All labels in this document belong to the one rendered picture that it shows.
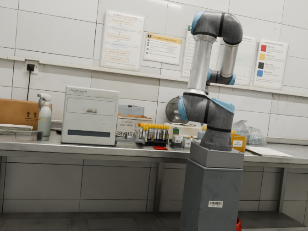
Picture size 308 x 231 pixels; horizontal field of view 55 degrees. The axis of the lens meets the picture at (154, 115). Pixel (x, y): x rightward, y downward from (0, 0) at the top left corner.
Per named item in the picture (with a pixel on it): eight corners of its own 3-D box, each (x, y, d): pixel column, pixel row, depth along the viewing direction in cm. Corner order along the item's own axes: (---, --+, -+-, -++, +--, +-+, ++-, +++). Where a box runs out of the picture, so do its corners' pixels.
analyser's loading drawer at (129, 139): (108, 142, 161) (109, 132, 161) (106, 140, 168) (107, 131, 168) (144, 144, 167) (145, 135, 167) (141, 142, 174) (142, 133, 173)
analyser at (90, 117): (60, 143, 153) (65, 85, 152) (61, 135, 180) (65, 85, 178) (119, 146, 162) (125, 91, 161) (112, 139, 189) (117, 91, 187)
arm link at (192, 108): (206, 123, 137) (225, 8, 138) (174, 118, 141) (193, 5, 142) (206, 124, 149) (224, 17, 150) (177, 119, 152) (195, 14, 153)
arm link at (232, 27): (250, 9, 140) (235, 76, 181) (226, 7, 142) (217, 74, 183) (247, 26, 134) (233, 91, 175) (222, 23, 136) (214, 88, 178)
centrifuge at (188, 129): (167, 143, 196) (170, 124, 195) (161, 137, 225) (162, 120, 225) (203, 146, 199) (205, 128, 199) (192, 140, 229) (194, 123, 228)
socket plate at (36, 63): (24, 72, 204) (25, 59, 203) (24, 72, 205) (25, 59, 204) (38, 74, 206) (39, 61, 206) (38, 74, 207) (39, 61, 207)
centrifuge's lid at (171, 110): (167, 93, 225) (165, 95, 233) (164, 127, 223) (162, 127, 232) (195, 96, 228) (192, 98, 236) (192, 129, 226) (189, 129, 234)
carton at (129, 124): (114, 138, 191) (117, 115, 190) (108, 132, 218) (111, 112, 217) (151, 141, 198) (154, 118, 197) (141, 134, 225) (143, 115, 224)
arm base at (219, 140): (236, 152, 137) (239, 131, 136) (204, 148, 135) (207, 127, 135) (225, 145, 152) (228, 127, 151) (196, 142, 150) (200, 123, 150)
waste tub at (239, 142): (228, 151, 185) (229, 135, 185) (216, 147, 198) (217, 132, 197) (245, 152, 190) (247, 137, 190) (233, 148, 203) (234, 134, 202)
